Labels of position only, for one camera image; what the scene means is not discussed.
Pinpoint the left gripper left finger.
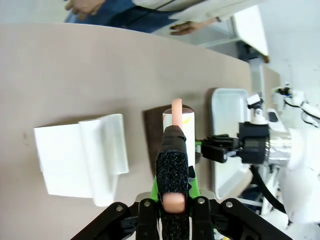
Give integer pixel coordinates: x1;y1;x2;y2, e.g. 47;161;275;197
72;172;162;240

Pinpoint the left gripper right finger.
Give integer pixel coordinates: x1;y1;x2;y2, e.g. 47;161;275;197
188;169;293;240

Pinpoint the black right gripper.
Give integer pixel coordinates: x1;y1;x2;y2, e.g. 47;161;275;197
196;121;271;165

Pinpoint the pink lint roller black grip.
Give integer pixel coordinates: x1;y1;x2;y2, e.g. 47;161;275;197
155;98;198;222

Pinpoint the person's left hand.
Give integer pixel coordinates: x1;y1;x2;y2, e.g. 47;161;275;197
169;21;201;36

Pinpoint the person's right hand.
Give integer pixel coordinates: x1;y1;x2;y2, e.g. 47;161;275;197
64;0;106;20

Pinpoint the silver metal tray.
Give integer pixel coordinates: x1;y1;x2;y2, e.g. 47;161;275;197
208;87;254;201

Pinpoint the brown folded cloth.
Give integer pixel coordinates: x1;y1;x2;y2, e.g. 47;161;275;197
143;104;201;177

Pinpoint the white folded roller stand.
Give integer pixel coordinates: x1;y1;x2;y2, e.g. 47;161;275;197
33;113;130;207

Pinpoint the white background table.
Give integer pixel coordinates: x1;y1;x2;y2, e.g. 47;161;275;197
231;4;271;63

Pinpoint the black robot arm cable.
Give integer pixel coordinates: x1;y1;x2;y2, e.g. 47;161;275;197
249;164;286;214

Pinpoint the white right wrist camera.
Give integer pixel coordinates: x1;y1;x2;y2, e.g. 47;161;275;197
246;93;270;125

